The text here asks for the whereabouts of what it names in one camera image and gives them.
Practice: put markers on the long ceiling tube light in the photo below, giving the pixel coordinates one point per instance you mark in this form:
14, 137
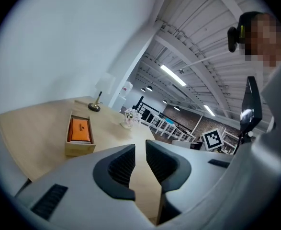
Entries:
173, 75
209, 110

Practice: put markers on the black chest mount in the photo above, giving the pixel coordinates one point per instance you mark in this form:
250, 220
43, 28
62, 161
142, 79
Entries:
251, 104

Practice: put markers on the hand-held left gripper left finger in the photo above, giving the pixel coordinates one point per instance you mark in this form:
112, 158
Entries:
82, 188

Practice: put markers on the white water dispenser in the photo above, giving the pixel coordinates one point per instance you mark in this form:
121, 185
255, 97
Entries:
126, 92

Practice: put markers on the white shade brass table lamp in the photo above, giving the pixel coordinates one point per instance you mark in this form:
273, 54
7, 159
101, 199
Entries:
94, 106

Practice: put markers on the person's white shirt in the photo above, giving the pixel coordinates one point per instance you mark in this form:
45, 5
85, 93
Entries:
262, 164

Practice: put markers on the white shelf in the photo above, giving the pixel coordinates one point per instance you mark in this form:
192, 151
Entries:
230, 140

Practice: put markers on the black railing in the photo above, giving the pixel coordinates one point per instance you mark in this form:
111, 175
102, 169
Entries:
140, 105

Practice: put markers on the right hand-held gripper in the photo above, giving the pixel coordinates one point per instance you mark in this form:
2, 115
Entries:
213, 139

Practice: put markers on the orange box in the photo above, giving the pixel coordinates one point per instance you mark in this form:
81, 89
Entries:
80, 130

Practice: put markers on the person's head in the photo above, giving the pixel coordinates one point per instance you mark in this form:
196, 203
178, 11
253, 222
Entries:
264, 39

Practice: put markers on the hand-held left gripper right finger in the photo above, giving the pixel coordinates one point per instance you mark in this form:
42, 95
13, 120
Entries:
197, 174

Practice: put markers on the pale pink flower bouquet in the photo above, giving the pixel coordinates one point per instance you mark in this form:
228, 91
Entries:
130, 117

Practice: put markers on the black head camera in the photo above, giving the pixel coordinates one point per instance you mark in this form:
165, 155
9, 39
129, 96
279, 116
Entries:
233, 38

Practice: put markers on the wooden box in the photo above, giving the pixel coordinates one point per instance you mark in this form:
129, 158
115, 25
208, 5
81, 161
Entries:
79, 150

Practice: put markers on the white table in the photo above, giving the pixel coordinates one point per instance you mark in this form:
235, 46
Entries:
181, 133
160, 123

